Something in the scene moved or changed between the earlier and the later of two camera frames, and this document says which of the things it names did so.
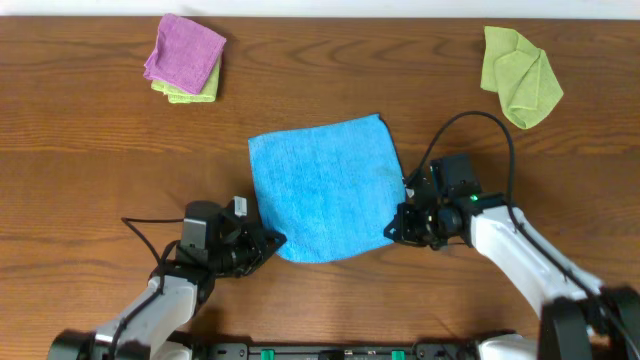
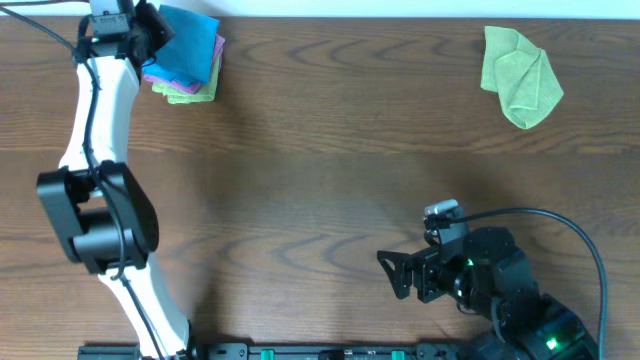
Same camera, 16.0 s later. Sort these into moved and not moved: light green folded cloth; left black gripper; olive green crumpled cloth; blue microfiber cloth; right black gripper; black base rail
Moved: blue microfiber cloth; right black gripper; left black gripper
Not moved: olive green crumpled cloth; light green folded cloth; black base rail
